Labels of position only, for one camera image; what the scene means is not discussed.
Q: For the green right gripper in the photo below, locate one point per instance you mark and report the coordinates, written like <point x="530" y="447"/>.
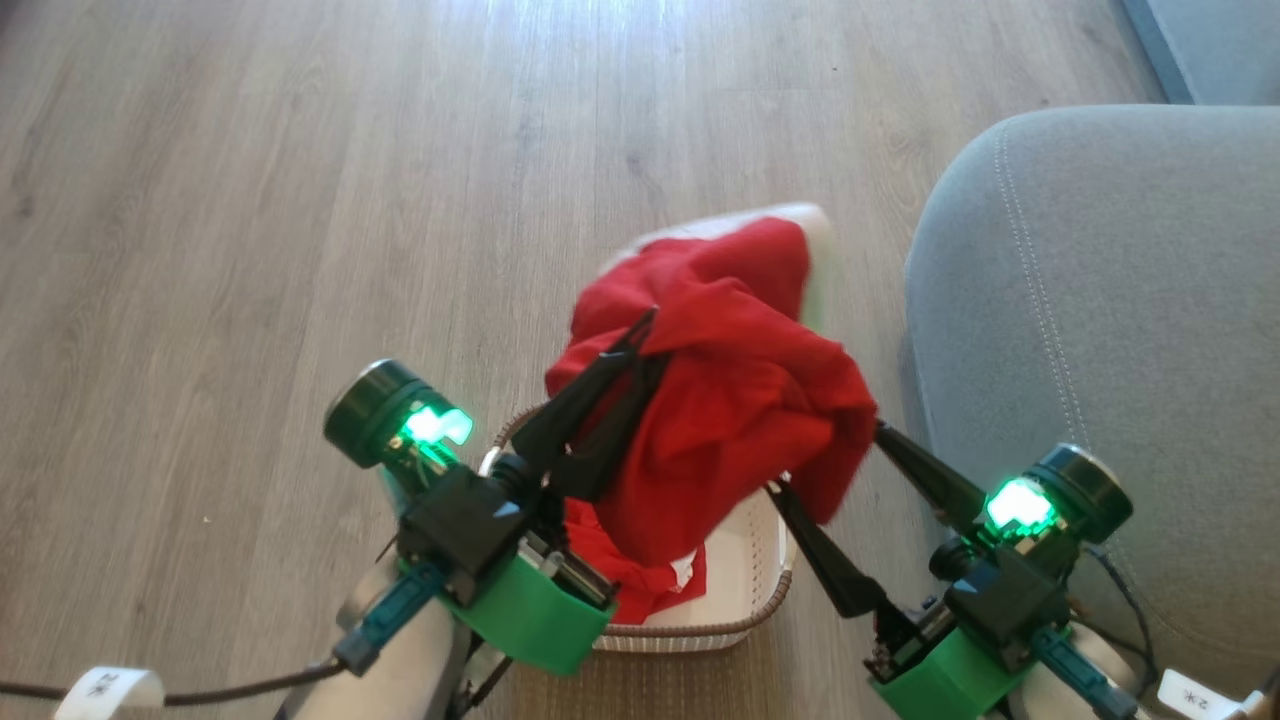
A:
<point x="940" y="680"/>

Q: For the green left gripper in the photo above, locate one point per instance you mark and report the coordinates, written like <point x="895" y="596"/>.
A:
<point x="520" y="615"/>

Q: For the red clothing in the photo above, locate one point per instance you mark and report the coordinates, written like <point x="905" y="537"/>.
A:
<point x="740" y="400"/>

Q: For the white clothing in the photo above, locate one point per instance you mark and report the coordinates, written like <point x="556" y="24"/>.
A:
<point x="817" y="235"/>

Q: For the white woven-rim laundry basket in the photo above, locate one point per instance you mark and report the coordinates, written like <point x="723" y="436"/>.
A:
<point x="745" y="570"/>

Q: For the left black cylinder green light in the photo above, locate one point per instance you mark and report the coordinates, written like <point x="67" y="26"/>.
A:
<point x="375" y="410"/>

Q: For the grey fabric sofa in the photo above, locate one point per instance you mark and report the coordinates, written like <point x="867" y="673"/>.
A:
<point x="1150" y="300"/>

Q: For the grey blue furniture piece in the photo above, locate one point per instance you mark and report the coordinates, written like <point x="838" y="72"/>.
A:
<point x="1215" y="45"/>

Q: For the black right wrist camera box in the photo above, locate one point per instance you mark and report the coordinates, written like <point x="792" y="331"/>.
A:
<point x="1010" y="595"/>

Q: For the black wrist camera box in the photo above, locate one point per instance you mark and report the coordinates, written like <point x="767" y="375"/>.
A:
<point x="1010" y="595"/>
<point x="460" y="520"/>

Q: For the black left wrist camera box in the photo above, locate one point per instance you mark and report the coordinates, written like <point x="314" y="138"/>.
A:
<point x="460" y="520"/>

